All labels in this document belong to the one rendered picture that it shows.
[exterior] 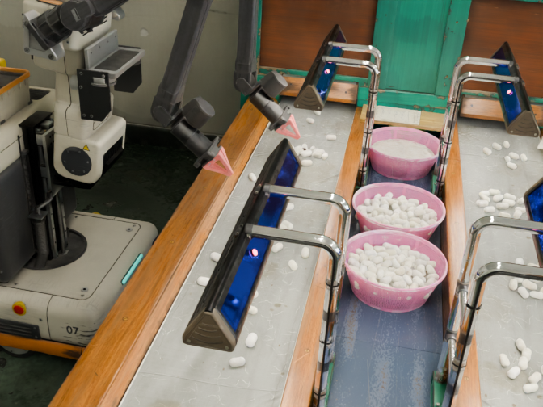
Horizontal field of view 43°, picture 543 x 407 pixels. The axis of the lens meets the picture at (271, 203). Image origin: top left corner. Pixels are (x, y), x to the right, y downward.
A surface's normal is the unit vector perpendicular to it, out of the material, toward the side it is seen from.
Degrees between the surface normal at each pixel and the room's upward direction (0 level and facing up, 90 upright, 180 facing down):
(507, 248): 0
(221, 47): 90
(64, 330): 90
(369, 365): 0
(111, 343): 0
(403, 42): 90
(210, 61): 90
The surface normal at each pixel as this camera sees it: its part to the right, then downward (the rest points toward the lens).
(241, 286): 0.85, -0.34
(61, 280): 0.05, -0.87
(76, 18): -0.30, 0.33
